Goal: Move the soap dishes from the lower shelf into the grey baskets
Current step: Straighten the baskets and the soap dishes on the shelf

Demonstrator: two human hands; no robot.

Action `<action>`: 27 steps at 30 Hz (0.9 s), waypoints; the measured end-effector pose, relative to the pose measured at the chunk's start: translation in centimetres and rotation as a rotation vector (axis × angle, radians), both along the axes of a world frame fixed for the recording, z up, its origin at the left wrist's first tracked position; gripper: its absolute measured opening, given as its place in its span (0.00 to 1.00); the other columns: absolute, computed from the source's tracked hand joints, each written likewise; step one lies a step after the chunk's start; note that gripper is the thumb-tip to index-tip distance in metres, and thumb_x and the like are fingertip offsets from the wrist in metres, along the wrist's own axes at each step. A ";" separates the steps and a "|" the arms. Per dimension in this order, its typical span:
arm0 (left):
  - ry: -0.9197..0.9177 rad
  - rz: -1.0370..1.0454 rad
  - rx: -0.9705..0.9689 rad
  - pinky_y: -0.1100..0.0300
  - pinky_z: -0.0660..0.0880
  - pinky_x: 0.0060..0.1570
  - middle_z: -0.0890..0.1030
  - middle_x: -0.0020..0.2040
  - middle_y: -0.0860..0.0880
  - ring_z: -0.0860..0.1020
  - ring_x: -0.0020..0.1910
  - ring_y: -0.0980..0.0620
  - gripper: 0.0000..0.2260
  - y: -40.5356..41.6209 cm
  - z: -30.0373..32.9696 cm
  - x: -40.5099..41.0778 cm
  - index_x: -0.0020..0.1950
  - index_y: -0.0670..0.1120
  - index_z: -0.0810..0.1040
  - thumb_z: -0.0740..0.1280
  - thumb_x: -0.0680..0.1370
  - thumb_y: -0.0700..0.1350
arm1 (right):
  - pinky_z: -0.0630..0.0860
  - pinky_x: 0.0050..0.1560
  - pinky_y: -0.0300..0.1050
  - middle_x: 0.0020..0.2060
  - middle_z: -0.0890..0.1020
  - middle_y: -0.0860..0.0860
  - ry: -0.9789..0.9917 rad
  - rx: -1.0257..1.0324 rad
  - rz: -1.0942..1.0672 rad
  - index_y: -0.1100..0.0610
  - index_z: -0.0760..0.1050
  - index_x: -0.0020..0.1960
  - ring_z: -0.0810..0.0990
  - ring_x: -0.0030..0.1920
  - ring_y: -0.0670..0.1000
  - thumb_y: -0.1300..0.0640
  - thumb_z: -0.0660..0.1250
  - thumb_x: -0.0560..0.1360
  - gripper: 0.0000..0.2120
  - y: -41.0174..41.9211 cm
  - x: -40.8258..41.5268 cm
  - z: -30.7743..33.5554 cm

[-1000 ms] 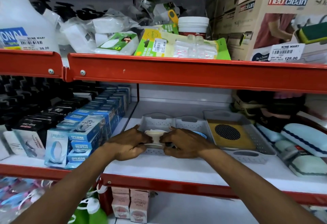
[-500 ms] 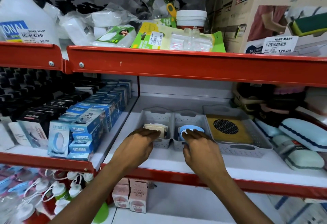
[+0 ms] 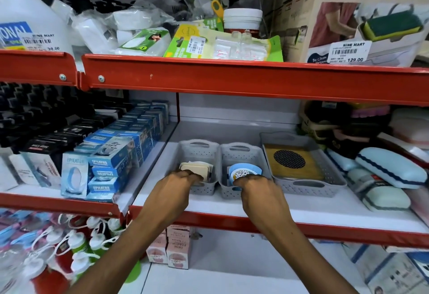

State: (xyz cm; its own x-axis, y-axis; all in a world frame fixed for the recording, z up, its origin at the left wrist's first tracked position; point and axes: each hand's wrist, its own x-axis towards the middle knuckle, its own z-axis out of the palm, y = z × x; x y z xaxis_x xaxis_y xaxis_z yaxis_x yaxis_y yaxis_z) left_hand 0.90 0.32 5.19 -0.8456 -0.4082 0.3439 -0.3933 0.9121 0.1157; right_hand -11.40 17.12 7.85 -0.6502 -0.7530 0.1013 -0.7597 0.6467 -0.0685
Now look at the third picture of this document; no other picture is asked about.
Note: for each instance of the large grey printed box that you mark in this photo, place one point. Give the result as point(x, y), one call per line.
point(395, 277)

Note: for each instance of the soap dispenser cardboard box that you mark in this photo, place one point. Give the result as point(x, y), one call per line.
point(328, 26)

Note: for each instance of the pile of pastel cases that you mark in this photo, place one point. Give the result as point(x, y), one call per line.
point(388, 166)

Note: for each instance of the blue round patterned item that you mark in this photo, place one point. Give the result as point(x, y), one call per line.
point(246, 170)

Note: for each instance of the green card blister pack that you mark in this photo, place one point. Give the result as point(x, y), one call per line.
point(187, 46)

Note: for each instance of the pile of white plastic packets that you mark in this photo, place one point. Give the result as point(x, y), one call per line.
point(127, 19)

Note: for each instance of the blue printed box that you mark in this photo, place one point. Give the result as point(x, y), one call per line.
point(419, 262)

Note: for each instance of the wooden board with black mesh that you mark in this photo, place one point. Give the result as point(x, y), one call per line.
point(311, 170)

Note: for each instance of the group of white-capped bottles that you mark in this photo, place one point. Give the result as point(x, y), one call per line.
point(50, 280)

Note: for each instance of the red white metal shelf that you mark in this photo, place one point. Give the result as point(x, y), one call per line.
point(234, 79)

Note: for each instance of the small green card packet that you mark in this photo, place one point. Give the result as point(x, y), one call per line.
point(212, 25)

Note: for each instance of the white tub with red label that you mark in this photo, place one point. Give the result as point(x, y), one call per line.
point(243, 19)

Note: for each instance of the person's right hand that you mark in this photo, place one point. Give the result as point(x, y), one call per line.
point(264, 206)

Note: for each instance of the large grey basket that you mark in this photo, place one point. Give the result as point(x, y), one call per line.
point(331, 176)

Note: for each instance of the small grey basket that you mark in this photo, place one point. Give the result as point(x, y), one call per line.
point(197, 153)
point(241, 154)

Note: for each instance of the person's right forearm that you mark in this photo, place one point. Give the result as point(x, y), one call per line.
point(311, 263)

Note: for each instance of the green-label white packet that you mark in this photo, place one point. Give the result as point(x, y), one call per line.
point(144, 44)

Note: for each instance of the large white bottle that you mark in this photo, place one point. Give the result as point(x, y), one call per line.
point(23, 2)

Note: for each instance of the person's left forearm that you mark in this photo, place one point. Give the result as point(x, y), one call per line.
point(117, 263)

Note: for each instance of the person's left hand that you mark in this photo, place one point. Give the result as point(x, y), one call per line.
point(167, 203)

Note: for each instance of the stack of black boxes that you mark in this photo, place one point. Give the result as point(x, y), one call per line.
point(50, 136)

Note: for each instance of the white product box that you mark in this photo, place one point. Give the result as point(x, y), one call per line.
point(42, 170)

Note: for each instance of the stack of blue boxes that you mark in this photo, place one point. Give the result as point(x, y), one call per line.
point(110, 163)

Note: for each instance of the pink white carton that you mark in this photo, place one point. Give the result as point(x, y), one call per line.
point(157, 248)
point(179, 247)

